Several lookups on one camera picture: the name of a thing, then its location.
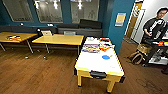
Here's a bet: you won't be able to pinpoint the grey box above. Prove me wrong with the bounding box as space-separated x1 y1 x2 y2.
63 30 77 36

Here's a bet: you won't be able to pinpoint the wide interior glass window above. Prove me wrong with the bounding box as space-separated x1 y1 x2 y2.
70 0 100 24

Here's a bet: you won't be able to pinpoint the black sofa cushion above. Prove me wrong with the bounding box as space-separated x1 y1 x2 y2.
79 19 103 30

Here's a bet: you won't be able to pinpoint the white plastic bag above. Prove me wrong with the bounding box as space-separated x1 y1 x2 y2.
87 38 100 45

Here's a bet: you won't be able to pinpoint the small orange box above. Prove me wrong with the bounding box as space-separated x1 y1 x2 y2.
6 35 22 42

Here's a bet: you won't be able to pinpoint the person in dark shirt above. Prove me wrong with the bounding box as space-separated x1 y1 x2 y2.
142 7 168 44

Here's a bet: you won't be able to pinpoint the colourful snack packets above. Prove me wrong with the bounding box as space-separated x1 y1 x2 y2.
81 43 101 54

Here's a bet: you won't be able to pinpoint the yellow pillar sign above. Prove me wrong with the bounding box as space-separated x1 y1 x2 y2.
114 12 127 28

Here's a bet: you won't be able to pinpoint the white work table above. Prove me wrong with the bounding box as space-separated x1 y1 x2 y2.
73 36 126 94

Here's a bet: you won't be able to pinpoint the brown wooden door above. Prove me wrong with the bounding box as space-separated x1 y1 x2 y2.
125 2 144 39

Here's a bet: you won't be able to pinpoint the long wooden table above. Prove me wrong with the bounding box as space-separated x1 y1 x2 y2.
31 34 85 59
0 31 38 54

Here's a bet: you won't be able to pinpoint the cardboard box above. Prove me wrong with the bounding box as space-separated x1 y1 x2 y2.
137 44 153 54

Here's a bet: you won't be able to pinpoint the red and black pack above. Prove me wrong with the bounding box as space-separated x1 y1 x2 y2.
99 37 110 43

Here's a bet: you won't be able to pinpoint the dark grey sofa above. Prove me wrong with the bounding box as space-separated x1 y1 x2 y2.
0 23 104 38

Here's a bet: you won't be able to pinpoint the flat blue bowl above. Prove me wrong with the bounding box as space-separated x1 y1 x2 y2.
101 54 111 60

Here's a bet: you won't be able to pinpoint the small beige box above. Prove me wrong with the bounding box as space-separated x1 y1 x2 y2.
41 30 54 37

